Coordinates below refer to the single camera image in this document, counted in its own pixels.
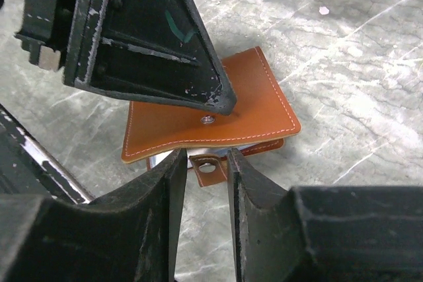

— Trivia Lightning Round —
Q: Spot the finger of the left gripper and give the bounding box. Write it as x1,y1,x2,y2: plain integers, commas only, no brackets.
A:
63,0,237,115

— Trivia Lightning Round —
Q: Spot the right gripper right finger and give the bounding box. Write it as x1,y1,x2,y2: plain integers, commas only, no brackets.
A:
227,149,422,281

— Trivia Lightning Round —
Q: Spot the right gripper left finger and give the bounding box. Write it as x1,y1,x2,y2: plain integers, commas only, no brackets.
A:
1,149,187,281

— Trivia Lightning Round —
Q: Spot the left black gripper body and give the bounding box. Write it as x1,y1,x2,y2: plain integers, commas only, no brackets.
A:
15,0,76,71

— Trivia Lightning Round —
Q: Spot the brown leather card holder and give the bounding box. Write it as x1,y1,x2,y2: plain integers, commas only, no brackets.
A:
121,46,301,187

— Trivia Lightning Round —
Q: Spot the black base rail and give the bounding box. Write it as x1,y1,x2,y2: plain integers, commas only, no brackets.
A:
1,106,94,204

